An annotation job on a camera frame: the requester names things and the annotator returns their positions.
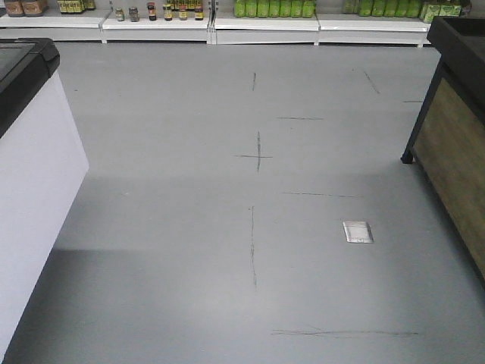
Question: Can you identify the white store shelving unit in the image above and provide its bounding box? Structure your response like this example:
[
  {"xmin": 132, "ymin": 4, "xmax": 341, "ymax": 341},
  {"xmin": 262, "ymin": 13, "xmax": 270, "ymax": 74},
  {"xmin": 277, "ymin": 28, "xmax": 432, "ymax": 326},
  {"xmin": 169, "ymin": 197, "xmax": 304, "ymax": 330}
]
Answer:
[{"xmin": 1, "ymin": 1, "xmax": 430, "ymax": 48}]

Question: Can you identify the sauce jar row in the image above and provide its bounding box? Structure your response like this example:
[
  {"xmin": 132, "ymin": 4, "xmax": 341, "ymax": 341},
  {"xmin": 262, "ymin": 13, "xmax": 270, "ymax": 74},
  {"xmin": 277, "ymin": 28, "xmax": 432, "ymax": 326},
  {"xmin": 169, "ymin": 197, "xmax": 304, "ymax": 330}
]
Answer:
[{"xmin": 114, "ymin": 2, "xmax": 205, "ymax": 23}]

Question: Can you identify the metal floor outlet cover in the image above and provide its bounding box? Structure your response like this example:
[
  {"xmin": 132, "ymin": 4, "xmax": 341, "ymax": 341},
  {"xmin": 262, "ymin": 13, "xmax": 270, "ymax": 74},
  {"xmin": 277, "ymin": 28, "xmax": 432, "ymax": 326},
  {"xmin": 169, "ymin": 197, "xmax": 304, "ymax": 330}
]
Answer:
[{"xmin": 343, "ymin": 221, "xmax": 374, "ymax": 243}]

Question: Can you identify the black wooden produce stand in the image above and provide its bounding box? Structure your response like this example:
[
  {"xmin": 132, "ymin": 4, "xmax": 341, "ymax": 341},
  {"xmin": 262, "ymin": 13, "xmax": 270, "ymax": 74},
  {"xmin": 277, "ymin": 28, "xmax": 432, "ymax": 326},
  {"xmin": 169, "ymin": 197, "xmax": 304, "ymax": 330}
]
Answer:
[{"xmin": 401, "ymin": 17, "xmax": 484, "ymax": 278}]

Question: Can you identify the white chest freezer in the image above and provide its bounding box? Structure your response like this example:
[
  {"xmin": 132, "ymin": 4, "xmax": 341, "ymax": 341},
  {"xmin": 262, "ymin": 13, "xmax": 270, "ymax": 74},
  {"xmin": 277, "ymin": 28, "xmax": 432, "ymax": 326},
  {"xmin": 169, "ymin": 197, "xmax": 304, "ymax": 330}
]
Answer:
[{"xmin": 1, "ymin": 38, "xmax": 89, "ymax": 353}]

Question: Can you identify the green bottle row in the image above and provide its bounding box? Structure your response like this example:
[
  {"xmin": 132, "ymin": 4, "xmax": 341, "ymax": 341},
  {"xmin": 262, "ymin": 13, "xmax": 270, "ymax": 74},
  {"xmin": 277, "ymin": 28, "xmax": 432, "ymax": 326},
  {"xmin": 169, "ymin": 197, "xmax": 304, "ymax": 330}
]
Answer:
[{"xmin": 233, "ymin": 0, "xmax": 316, "ymax": 18}]

